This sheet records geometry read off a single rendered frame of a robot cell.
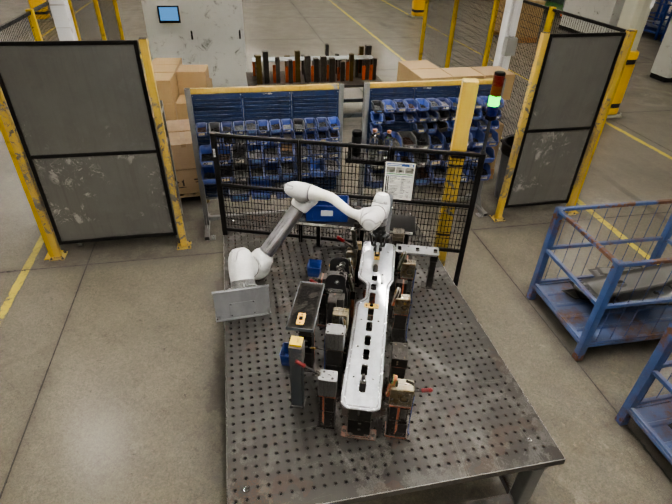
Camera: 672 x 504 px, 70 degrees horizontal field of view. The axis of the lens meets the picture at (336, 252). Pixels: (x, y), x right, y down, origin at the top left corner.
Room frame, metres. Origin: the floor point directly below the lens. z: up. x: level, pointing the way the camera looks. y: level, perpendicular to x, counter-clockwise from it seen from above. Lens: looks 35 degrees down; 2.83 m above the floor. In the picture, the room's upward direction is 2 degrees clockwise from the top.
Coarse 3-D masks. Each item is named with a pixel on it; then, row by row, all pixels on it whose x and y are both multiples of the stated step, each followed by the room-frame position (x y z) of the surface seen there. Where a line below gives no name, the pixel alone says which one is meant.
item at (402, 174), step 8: (392, 160) 3.08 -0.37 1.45; (384, 168) 3.09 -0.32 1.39; (392, 168) 3.08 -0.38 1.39; (400, 168) 3.08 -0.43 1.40; (408, 168) 3.07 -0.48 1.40; (416, 168) 3.06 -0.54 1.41; (384, 176) 3.09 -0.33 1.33; (392, 176) 3.08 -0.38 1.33; (400, 176) 3.07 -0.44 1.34; (408, 176) 3.07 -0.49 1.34; (384, 184) 3.09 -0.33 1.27; (392, 184) 3.08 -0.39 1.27; (400, 184) 3.07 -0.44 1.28; (408, 184) 3.07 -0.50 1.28; (392, 192) 3.08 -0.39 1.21; (400, 192) 3.07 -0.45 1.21; (408, 192) 3.07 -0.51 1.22; (400, 200) 3.07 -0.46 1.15; (408, 200) 3.07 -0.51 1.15
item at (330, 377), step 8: (320, 376) 1.51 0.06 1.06; (328, 376) 1.51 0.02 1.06; (336, 376) 1.51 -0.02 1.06; (320, 384) 1.49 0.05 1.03; (328, 384) 1.48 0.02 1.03; (336, 384) 1.50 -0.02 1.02; (320, 392) 1.49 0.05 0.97; (328, 392) 1.48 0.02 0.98; (336, 392) 1.51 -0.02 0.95; (320, 400) 1.49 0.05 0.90; (328, 400) 1.49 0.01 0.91; (320, 408) 1.49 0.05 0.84; (328, 408) 1.49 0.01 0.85; (320, 416) 1.49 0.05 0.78; (328, 416) 1.48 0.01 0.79; (336, 416) 1.54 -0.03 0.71; (320, 424) 1.49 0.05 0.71; (328, 424) 1.48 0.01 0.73
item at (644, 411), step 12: (660, 348) 2.08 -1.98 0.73; (648, 360) 2.11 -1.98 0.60; (660, 360) 2.06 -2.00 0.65; (648, 372) 2.07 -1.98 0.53; (636, 384) 2.10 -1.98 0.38; (648, 384) 2.06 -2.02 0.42; (636, 396) 2.06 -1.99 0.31; (660, 396) 2.16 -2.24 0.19; (624, 408) 2.09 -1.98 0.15; (636, 408) 2.08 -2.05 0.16; (648, 408) 2.08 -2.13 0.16; (660, 408) 2.08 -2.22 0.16; (624, 420) 2.06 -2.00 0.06; (636, 420) 1.98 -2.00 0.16; (648, 420) 1.99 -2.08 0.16; (660, 420) 1.98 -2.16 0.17; (648, 432) 1.89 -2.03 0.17; (660, 432) 1.90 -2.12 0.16; (660, 444) 1.80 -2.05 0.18
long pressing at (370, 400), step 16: (368, 256) 2.57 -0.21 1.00; (384, 256) 2.58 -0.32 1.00; (368, 272) 2.40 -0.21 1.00; (384, 272) 2.40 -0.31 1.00; (368, 288) 2.24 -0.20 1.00; (384, 288) 2.24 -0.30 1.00; (384, 304) 2.10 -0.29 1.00; (368, 320) 1.96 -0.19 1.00; (384, 320) 1.97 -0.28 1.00; (352, 336) 1.83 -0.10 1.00; (384, 336) 1.84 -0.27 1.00; (352, 352) 1.72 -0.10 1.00; (384, 352) 1.73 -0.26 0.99; (352, 368) 1.61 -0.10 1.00; (368, 368) 1.62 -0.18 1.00; (352, 384) 1.52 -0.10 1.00; (368, 384) 1.52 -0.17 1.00; (352, 400) 1.42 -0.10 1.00; (368, 400) 1.43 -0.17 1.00
